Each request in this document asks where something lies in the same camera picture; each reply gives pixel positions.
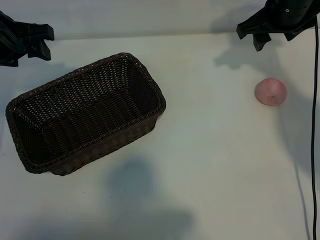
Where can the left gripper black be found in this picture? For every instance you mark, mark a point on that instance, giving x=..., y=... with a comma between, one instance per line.
x=11, y=37

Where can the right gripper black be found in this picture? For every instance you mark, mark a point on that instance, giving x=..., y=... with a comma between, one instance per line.
x=290, y=12

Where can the pink peach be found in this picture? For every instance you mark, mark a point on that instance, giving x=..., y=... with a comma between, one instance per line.
x=270, y=91

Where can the dark brown wicker basket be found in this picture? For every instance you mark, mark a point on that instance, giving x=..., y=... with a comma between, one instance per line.
x=87, y=105

